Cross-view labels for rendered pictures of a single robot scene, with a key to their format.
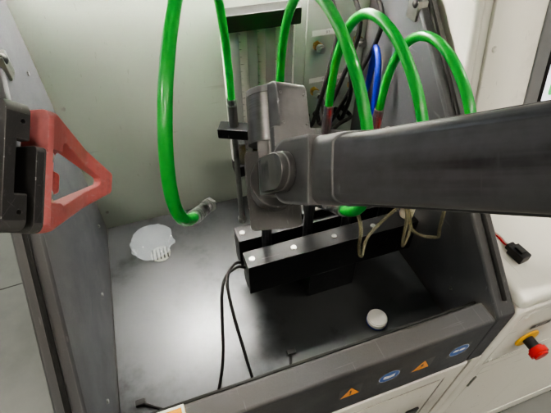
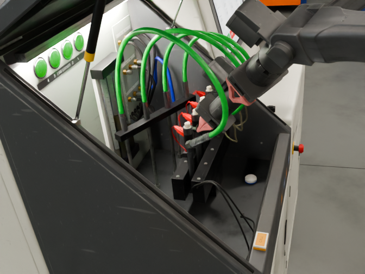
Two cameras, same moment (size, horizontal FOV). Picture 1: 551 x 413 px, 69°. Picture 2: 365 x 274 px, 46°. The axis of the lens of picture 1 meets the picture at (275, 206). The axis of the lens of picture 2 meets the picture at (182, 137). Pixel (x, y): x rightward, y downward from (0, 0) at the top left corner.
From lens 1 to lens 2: 0.86 m
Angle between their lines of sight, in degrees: 41
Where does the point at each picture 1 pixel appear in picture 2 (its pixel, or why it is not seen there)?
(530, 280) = (283, 113)
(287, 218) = (230, 119)
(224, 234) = not seen: hidden behind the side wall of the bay
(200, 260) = not seen: hidden behind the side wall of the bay
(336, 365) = (275, 181)
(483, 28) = (203, 27)
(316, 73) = (127, 88)
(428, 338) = (283, 153)
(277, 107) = (227, 63)
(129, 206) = not seen: hidden behind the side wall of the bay
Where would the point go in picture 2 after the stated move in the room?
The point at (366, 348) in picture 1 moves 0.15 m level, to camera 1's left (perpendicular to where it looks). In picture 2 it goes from (274, 170) to (249, 198)
